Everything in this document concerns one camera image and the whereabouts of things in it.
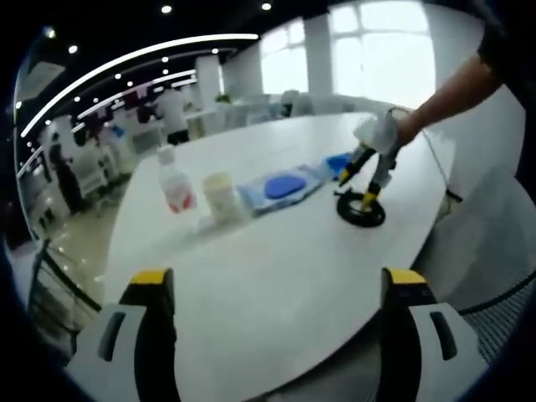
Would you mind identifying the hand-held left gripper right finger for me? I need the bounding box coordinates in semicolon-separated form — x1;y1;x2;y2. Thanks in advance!
376;265;491;402

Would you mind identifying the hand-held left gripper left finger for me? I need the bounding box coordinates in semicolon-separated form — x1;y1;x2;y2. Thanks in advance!
66;267;181;402

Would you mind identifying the black cable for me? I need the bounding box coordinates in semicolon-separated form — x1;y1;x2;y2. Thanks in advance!
333;187;387;229

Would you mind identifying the light blue wet wipes packet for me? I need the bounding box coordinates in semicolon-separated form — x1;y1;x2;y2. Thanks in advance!
237;164;332;218

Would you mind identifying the white paper cup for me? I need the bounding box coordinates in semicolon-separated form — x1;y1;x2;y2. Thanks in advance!
202;172;245;222

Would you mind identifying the clear bottle with red label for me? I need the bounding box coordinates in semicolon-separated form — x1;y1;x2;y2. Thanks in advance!
156;146;198;215

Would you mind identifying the white tabletop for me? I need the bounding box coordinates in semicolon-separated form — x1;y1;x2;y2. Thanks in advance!
102;111;456;402

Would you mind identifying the large window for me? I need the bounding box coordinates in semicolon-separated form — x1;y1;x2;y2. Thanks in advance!
329;0;437;111

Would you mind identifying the white mesh office chair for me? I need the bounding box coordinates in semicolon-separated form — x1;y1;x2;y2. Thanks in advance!
414;175;536;365

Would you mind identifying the narrow window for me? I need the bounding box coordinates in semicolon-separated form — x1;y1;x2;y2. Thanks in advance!
260;18;310;96

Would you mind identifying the curved ceiling light strip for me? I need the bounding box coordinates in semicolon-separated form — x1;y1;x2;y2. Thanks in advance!
20;33;260;139

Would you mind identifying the ceiling air vent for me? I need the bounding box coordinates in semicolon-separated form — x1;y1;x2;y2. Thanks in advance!
26;61;67;85

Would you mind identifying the thin gripper cable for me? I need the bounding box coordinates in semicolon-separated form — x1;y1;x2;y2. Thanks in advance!
417;126;465;203

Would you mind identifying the black metal frame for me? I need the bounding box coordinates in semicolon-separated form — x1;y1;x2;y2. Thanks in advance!
31;238;102;314

